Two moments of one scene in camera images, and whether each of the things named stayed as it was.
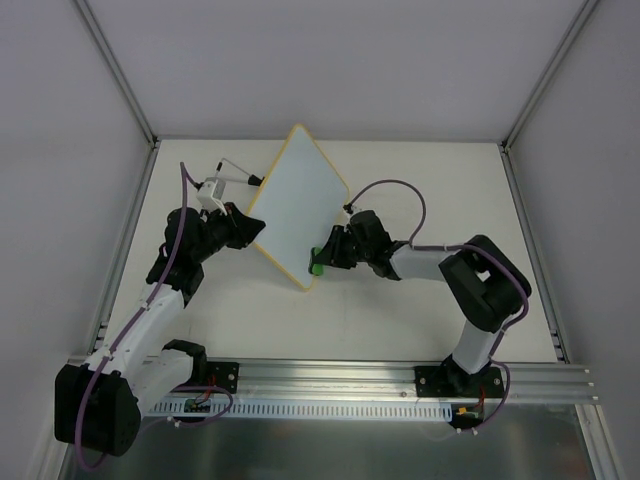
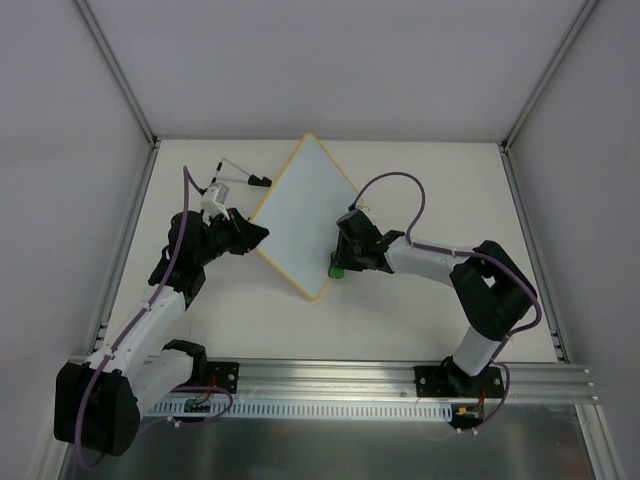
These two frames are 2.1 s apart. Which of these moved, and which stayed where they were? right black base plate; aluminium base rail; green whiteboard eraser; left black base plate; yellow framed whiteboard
Moved: green whiteboard eraser; yellow framed whiteboard
Stayed: aluminium base rail; left black base plate; right black base plate
